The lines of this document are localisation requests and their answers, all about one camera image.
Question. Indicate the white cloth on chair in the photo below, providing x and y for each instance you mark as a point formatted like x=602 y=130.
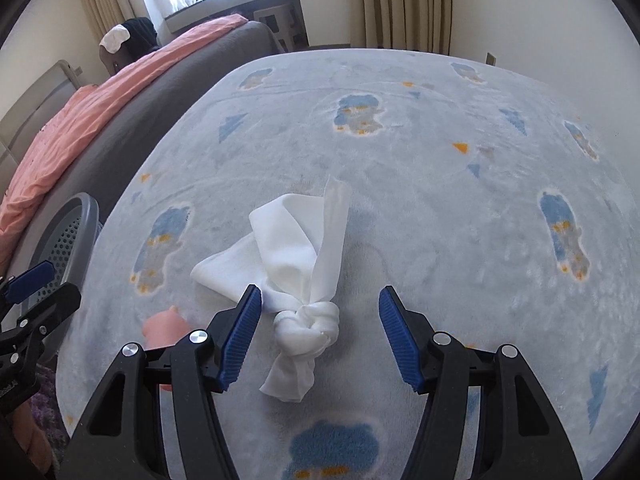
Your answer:
x=115 y=37

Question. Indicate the light blue printed blanket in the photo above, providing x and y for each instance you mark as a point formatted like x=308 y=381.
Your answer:
x=425 y=210

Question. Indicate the orange plush toy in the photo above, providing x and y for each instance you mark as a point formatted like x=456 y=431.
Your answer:
x=30 y=435

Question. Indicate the grey bed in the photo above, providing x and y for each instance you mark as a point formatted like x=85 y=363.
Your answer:
x=150 y=105

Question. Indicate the white plastic stool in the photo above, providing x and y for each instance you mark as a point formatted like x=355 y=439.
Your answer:
x=280 y=25

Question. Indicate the dark chair with dark garment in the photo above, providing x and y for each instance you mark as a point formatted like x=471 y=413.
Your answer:
x=140 y=35

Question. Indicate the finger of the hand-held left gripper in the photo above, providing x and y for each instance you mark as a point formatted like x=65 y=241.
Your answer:
x=45 y=310
x=27 y=282

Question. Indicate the grey perforated plastic basket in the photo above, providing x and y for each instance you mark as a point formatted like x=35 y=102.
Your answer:
x=75 y=240

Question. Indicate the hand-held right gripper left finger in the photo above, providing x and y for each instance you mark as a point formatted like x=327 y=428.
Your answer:
x=242 y=342

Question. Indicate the purple fuzzy cloth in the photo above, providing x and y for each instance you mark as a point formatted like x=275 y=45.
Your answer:
x=50 y=400

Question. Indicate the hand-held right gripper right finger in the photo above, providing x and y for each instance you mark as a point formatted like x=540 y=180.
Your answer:
x=397 y=342

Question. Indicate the pink toy pig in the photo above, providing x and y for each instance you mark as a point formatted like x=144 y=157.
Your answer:
x=162 y=327

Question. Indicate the white knotted cloth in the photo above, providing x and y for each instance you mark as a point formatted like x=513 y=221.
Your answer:
x=290 y=255

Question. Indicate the grey upholstered headboard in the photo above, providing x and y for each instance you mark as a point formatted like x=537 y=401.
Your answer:
x=35 y=105

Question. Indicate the wall socket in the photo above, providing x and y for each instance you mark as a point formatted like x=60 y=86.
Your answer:
x=491 y=58

